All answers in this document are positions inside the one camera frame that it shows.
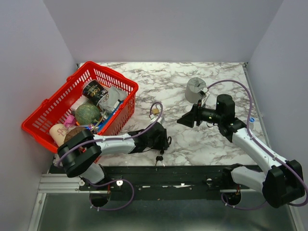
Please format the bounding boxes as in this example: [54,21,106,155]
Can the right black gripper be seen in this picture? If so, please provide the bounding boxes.
[177,100,223,128]

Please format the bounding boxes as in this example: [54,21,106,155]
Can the black keys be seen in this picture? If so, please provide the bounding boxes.
[155,150,166,167]

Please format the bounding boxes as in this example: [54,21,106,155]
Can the brass padlock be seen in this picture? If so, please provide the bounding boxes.
[150,102,160,115]

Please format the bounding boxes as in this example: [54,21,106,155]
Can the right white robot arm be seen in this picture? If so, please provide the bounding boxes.
[177,94,305,208]

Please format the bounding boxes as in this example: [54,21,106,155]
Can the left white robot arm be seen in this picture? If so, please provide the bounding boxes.
[57,122,172,190]

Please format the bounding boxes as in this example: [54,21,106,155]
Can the grey cylinder holder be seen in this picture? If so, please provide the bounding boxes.
[184,77,207,103]

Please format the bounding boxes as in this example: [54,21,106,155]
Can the blue snack packet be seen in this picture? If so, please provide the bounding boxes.
[102,100,123,124]

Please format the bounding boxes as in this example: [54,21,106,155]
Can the grey crumpled bag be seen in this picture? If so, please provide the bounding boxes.
[99,86,127,112]

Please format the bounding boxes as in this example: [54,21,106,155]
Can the clear plastic water bottle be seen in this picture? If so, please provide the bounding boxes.
[247,117,256,130]

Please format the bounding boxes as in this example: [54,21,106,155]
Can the green melon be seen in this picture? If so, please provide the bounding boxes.
[75,103,101,125]

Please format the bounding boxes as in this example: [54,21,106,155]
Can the black coffee can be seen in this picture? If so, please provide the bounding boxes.
[82,80,109,106]

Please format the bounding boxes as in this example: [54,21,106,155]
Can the brown paper roll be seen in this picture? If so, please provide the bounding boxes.
[64,127,86,143]

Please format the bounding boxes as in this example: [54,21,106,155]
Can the pink small box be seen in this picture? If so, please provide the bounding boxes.
[64,115,77,128]

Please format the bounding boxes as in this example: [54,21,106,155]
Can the beige cup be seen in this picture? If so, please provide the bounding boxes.
[49,124,68,147]

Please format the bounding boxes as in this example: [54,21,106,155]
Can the red plastic shopping basket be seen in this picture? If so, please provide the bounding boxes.
[22,61,139,154]

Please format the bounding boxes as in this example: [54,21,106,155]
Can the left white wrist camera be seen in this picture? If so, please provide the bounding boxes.
[149,114,165,125]

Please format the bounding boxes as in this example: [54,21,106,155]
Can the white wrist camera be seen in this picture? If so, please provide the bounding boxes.
[199,87,210,106]
[149,114,165,125]

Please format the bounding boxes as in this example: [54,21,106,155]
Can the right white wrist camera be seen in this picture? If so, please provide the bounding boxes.
[199,87,210,106]

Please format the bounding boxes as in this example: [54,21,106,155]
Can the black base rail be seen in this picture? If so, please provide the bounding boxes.
[77,166,245,204]

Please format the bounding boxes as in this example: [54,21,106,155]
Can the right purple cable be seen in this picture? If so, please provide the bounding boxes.
[205,79,308,210]

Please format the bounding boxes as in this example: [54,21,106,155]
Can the purple cable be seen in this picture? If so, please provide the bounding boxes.
[205,79,308,210]
[57,102,164,169]

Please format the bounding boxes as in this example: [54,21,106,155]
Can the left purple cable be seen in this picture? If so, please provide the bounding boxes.
[57,102,164,169]

